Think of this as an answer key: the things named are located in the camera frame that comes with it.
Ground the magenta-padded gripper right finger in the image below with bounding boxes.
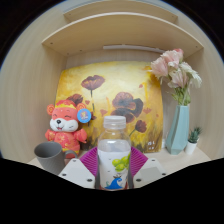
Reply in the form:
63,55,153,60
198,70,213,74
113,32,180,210
128,146,168,189

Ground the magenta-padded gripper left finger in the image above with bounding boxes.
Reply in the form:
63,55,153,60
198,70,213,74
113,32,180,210
58,147,100,189

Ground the clear plastic water bottle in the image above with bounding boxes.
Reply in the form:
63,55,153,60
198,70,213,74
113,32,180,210
97,115,132,191

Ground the grey cup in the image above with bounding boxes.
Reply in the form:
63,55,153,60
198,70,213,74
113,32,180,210
33,141,78,176

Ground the teal faceted vase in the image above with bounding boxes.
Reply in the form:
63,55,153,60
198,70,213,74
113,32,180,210
165,104,190,156

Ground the red plush toy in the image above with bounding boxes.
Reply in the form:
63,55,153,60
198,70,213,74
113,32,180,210
44,99,93,155

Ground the small potted green plant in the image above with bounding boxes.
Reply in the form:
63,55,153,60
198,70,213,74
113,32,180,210
184,126,203,155

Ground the yellow poppy flower painting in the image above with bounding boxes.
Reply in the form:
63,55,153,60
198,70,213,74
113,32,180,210
54,60,165,154

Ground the pink and white flower bouquet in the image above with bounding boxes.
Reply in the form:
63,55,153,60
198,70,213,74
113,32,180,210
148,48,203,107

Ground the white light bar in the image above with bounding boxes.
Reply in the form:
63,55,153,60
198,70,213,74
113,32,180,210
102,44,166,54

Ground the light wooden wall shelf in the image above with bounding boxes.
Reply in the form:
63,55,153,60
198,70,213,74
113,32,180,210
41,1,204,58

